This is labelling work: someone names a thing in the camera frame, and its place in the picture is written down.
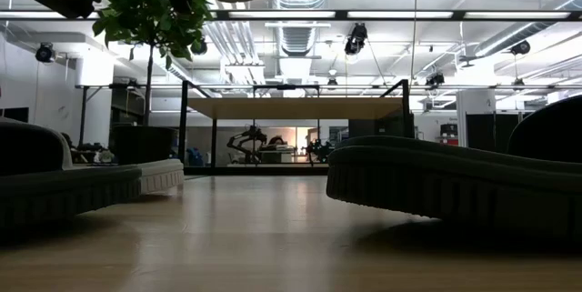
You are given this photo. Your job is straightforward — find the silver ventilation duct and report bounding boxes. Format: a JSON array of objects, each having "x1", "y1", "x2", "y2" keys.
[{"x1": 272, "y1": 0, "x2": 329, "y2": 56}]

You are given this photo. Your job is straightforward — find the black partition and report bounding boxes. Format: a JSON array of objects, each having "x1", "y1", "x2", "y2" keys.
[{"x1": 466, "y1": 110, "x2": 540, "y2": 155}]

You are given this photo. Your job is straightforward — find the black aluminium rig frame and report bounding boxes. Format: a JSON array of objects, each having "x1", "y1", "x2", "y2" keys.
[{"x1": 184, "y1": 166, "x2": 331, "y2": 176}]

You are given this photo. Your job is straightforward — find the green plant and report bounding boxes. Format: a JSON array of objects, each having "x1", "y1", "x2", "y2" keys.
[{"x1": 92, "y1": 0, "x2": 215, "y2": 166}]

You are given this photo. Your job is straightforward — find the black slide sandal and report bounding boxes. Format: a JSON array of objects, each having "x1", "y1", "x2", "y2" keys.
[
  {"x1": 325, "y1": 95, "x2": 582, "y2": 244},
  {"x1": 0, "y1": 116, "x2": 144, "y2": 234}
]

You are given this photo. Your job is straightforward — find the white pillar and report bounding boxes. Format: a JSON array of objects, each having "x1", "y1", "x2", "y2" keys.
[{"x1": 456, "y1": 89, "x2": 497, "y2": 148}]

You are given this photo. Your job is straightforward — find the wooden shelf black metal legs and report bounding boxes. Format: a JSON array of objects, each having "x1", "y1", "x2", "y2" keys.
[{"x1": 177, "y1": 78, "x2": 416, "y2": 176}]

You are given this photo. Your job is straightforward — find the black wall screen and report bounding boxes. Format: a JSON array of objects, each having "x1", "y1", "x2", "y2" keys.
[{"x1": 0, "y1": 107, "x2": 29, "y2": 124}]

